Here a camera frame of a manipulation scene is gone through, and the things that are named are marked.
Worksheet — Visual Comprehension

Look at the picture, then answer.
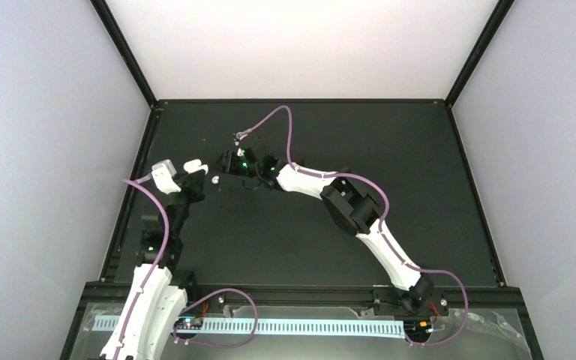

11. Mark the white earbud charging case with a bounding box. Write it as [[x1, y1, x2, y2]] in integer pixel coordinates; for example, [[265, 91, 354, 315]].
[[183, 159, 209, 175]]

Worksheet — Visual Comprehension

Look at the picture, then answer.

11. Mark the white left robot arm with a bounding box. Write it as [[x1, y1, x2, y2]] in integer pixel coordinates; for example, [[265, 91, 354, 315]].
[[98, 165, 208, 359]]

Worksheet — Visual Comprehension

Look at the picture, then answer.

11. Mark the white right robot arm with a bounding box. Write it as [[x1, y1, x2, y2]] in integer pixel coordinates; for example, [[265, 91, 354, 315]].
[[217, 148, 434, 314]]

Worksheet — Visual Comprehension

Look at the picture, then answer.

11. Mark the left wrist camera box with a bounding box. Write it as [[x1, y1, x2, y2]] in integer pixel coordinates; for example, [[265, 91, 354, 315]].
[[151, 159, 182, 194]]

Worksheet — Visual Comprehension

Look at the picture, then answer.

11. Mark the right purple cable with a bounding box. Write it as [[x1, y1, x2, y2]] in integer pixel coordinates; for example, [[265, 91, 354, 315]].
[[234, 105, 470, 347]]

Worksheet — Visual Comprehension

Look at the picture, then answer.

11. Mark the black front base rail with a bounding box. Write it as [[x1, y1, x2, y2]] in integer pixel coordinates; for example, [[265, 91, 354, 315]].
[[183, 283, 419, 307]]

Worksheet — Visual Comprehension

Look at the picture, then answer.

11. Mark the light blue cable duct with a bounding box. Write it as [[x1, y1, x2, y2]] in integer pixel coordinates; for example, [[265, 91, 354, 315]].
[[91, 315, 408, 340]]

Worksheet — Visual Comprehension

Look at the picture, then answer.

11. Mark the black frame post left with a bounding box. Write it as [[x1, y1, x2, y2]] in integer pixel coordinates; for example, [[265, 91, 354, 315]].
[[90, 0, 158, 108]]

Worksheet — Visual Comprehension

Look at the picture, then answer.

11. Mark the black frame post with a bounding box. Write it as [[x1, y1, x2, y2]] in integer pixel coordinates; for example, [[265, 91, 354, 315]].
[[445, 0, 515, 108], [90, 0, 158, 108]]

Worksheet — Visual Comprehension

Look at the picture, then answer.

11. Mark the black frame post right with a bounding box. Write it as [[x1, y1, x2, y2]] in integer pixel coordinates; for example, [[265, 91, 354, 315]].
[[445, 0, 515, 108]]

